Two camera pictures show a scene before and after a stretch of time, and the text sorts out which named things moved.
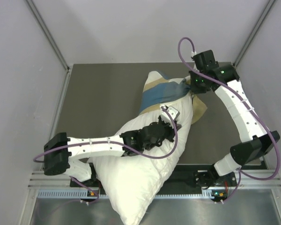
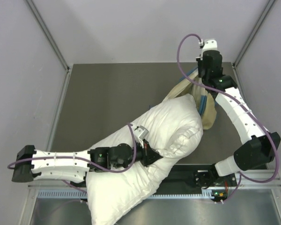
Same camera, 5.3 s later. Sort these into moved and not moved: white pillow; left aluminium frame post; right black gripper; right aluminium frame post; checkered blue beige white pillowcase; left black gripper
Moved: left black gripper; white pillow; checkered blue beige white pillowcase; right black gripper
Not moved: right aluminium frame post; left aluminium frame post
